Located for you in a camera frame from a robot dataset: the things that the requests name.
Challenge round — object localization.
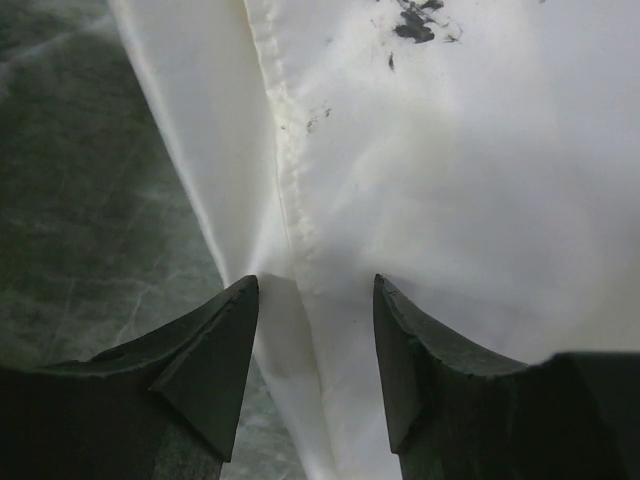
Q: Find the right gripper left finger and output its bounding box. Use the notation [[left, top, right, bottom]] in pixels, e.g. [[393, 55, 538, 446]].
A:
[[1, 275, 259, 479]]

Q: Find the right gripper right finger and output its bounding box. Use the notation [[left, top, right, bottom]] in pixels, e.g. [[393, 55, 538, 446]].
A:
[[373, 276, 639, 480]]

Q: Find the cream pillowcase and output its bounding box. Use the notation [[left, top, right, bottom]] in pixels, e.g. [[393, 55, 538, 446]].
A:
[[110, 1, 639, 479]]

